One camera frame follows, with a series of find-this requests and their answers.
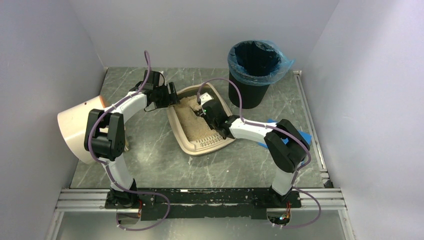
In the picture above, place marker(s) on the blue sheet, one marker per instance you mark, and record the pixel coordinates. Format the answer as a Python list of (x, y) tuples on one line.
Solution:
[(307, 137)]

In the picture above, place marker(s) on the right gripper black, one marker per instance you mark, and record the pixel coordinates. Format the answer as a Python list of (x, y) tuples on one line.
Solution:
[(208, 108)]

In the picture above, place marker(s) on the cat litter pile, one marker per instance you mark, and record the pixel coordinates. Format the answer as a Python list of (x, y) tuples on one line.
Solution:
[(194, 127)]

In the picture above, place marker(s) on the black trash bin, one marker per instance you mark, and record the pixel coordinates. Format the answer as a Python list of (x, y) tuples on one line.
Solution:
[(251, 95)]

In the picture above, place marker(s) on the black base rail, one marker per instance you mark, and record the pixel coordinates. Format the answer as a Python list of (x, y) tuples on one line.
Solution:
[(177, 203)]

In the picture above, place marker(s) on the beige litter box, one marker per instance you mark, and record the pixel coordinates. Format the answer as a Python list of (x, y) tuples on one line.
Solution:
[(201, 145)]

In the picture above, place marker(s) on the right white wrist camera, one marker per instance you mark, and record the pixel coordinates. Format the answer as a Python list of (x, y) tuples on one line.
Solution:
[(203, 98)]

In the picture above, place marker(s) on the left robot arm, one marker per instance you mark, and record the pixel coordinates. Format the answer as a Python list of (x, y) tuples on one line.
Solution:
[(105, 137)]

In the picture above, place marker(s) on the blue plastic bin liner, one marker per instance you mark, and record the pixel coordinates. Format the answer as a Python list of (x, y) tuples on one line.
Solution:
[(258, 62)]

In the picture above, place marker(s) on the beige cylindrical container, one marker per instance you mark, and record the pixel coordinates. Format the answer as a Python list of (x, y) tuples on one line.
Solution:
[(73, 124)]

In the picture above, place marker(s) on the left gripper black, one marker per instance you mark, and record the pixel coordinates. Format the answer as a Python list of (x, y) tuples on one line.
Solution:
[(168, 93)]

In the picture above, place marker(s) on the black litter scoop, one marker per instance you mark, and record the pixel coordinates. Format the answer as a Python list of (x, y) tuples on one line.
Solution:
[(200, 111)]

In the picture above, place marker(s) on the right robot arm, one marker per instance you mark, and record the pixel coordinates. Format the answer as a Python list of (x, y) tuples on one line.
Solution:
[(287, 147)]

